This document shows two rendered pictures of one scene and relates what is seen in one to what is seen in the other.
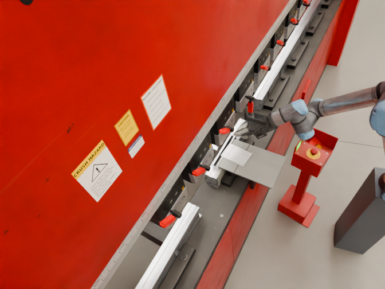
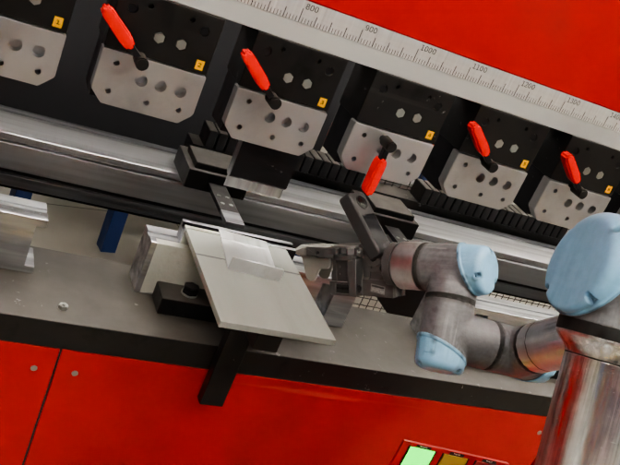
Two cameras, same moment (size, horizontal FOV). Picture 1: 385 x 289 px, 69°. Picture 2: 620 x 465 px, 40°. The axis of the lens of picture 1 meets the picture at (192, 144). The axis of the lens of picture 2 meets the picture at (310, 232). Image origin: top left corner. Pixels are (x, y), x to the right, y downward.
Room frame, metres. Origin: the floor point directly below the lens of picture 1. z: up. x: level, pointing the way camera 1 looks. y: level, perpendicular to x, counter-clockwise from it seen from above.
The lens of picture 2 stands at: (-0.38, -0.72, 1.57)
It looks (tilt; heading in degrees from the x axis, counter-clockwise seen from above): 21 degrees down; 21
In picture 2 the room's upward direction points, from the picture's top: 24 degrees clockwise
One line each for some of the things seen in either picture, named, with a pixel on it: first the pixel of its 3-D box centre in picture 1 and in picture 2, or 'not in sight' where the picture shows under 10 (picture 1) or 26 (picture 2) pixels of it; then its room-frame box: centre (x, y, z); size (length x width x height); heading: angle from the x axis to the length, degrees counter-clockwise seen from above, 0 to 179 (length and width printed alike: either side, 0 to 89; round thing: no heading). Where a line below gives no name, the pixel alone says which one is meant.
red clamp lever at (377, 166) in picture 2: (249, 104); (376, 164); (0.86, -0.29, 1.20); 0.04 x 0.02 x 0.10; 49
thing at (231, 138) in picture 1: (224, 151); (237, 243); (0.80, -0.15, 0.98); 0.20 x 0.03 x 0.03; 139
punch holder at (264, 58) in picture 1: (256, 61); (483, 150); (1.07, -0.39, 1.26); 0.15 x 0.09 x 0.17; 139
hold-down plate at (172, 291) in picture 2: (238, 161); (242, 311); (0.78, -0.21, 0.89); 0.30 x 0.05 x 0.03; 139
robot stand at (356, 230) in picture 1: (368, 216); not in sight; (0.51, -0.93, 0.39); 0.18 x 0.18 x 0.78; 61
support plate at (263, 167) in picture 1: (251, 162); (256, 283); (0.69, -0.25, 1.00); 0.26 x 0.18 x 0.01; 49
